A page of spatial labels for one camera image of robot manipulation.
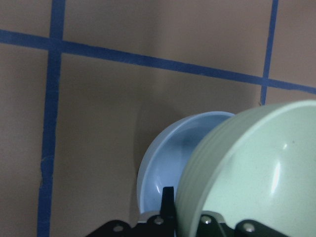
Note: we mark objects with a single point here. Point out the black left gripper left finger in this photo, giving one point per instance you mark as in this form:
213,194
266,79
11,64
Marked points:
161,224

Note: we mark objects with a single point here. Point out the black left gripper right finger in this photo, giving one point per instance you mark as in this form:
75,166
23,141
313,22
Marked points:
213,224

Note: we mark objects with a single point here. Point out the green bowl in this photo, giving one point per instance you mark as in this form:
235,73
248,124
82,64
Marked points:
259,164

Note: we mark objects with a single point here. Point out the blue bowl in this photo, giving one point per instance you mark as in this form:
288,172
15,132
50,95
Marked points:
168,154

